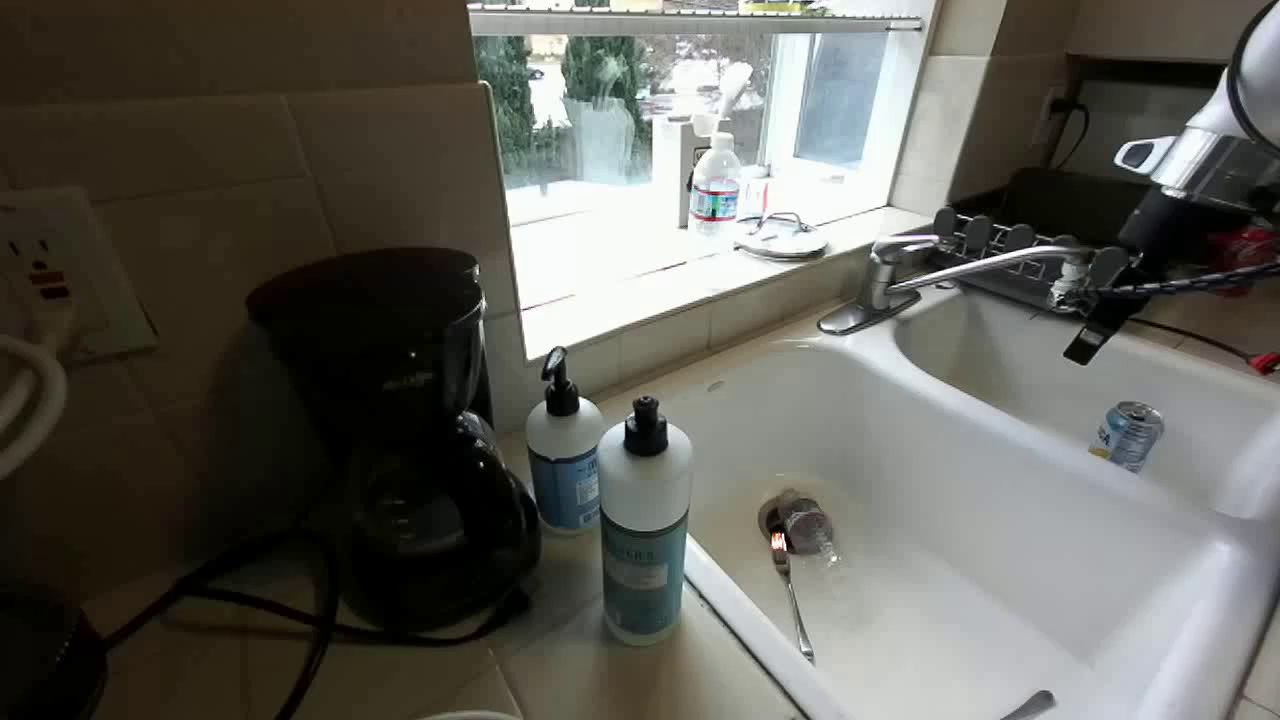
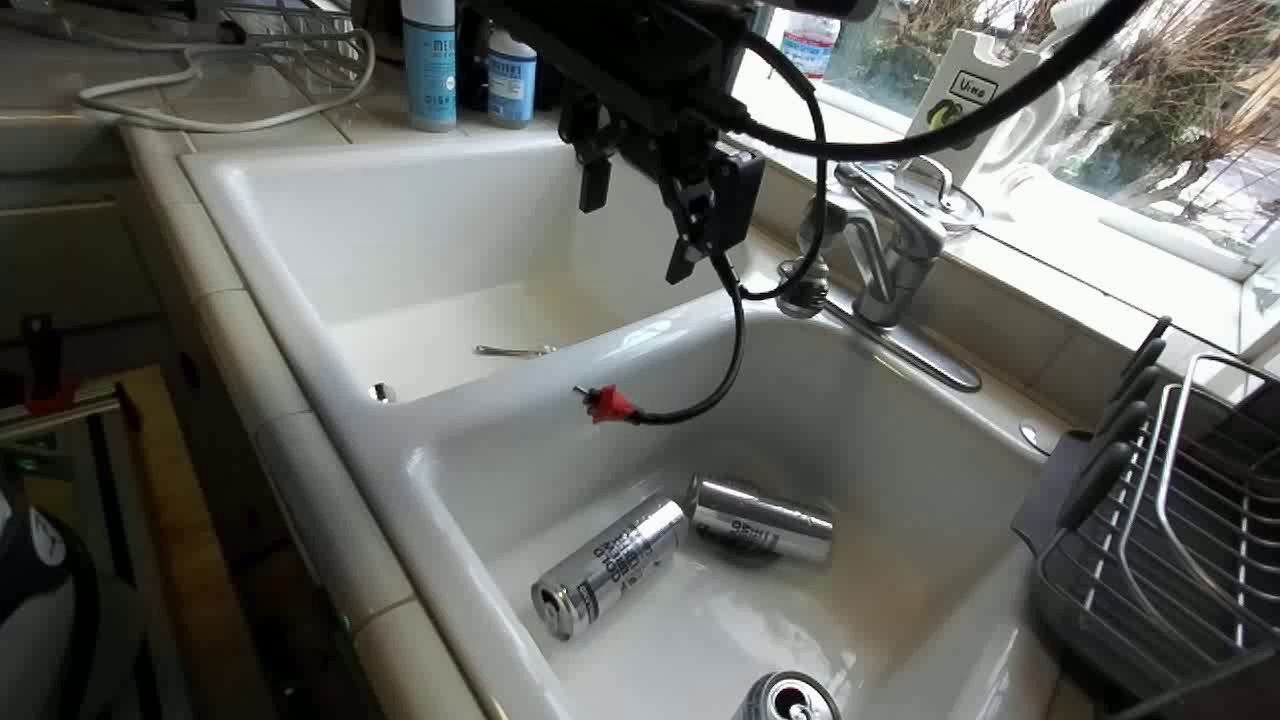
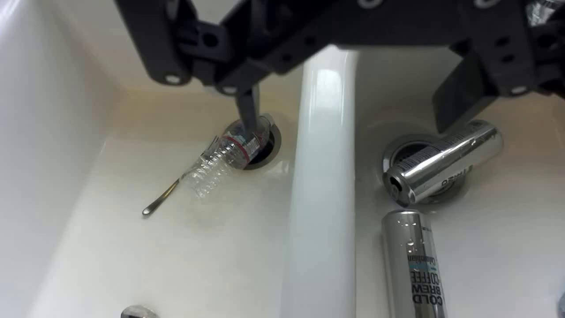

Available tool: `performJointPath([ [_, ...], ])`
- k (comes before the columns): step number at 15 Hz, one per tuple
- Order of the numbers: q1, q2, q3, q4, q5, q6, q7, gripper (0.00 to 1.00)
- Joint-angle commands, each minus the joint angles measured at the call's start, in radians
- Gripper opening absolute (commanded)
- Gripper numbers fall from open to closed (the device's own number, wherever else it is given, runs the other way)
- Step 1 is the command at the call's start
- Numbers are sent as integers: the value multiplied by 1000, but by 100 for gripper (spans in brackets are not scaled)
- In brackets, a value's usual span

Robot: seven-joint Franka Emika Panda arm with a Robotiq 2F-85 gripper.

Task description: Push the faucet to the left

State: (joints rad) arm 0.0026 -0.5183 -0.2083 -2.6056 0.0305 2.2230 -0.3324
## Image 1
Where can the clear plastic water bottle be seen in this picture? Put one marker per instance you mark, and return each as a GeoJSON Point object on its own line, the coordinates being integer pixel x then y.
{"type": "Point", "coordinates": [715, 190]}

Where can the rear white blue soap bottle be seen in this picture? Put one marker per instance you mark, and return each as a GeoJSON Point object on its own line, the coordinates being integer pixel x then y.
{"type": "Point", "coordinates": [561, 451]}

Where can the black coffee maker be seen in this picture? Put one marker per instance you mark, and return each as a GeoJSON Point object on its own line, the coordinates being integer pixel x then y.
{"type": "Point", "coordinates": [386, 350]}

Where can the black dish drying rack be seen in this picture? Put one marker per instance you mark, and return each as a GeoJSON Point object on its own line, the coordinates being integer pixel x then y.
{"type": "Point", "coordinates": [1052, 210]}

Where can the metal spoon in sink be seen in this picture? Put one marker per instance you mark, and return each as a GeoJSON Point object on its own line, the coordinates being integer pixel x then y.
{"type": "Point", "coordinates": [781, 562]}

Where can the white wall power outlet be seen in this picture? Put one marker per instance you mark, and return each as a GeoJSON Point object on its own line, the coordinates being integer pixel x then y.
{"type": "Point", "coordinates": [53, 252]}

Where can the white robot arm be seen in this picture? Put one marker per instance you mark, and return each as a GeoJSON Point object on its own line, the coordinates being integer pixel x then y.
{"type": "Point", "coordinates": [1218, 175]}

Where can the chrome kitchen faucet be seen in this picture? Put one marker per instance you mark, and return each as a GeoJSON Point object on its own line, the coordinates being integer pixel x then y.
{"type": "Point", "coordinates": [886, 294]}

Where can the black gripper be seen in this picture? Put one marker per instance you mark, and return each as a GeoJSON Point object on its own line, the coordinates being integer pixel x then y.
{"type": "Point", "coordinates": [1133, 266]}

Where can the white double basin sink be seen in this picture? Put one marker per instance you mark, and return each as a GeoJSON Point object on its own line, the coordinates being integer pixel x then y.
{"type": "Point", "coordinates": [991, 562]}

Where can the red clip on cable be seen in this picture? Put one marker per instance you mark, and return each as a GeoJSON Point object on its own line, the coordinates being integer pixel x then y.
{"type": "Point", "coordinates": [1265, 361]}

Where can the glass dish on windowsill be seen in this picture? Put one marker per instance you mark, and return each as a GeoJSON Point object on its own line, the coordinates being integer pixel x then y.
{"type": "Point", "coordinates": [781, 237]}

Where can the chrome sink drain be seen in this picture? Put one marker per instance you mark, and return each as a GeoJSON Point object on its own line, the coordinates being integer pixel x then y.
{"type": "Point", "coordinates": [798, 524]}

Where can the white blue soap bottle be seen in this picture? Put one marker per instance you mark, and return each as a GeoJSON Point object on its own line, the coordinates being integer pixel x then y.
{"type": "Point", "coordinates": [561, 451]}
{"type": "Point", "coordinates": [646, 499]}

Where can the front white blue soap bottle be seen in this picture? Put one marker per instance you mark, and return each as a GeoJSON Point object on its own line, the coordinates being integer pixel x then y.
{"type": "Point", "coordinates": [646, 499]}

